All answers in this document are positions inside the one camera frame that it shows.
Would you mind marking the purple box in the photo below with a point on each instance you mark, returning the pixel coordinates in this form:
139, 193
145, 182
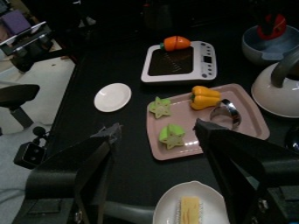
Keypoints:
17, 21

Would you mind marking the grey blue bowl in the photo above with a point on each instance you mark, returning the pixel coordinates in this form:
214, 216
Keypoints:
269, 46

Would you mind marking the yellow toy cake slice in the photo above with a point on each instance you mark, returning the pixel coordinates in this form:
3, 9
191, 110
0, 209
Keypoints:
190, 210

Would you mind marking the small white round plate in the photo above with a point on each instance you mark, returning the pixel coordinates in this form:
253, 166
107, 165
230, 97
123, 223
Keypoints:
113, 97

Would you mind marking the black office chair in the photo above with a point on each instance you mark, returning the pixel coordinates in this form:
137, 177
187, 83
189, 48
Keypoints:
15, 99

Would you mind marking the white shell-shaped dish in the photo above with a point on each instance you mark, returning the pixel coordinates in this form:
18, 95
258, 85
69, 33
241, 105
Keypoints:
171, 207

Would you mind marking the green toy starfruit slice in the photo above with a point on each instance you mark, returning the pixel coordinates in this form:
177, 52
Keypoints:
161, 108

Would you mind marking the white toy induction stove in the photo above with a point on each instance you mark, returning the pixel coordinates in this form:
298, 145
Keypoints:
179, 62

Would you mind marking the black equipment stand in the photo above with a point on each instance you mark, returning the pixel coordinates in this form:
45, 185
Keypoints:
27, 46

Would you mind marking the orange tomato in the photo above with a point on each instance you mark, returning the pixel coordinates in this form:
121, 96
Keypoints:
175, 43

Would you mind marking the yellow toy bell pepper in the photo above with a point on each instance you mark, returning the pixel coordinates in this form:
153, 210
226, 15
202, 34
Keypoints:
205, 98

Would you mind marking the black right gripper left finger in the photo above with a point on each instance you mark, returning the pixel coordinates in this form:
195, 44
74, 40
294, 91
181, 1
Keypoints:
93, 163

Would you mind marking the red toy apple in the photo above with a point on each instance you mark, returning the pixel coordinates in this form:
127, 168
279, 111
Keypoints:
273, 26

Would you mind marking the green toy starfruit half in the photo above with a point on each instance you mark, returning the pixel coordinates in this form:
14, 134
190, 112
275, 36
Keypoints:
173, 137

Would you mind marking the pink rectangular tray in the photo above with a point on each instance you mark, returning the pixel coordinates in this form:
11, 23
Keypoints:
194, 122

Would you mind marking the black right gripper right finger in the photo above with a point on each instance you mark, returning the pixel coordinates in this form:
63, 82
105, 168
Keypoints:
238, 157

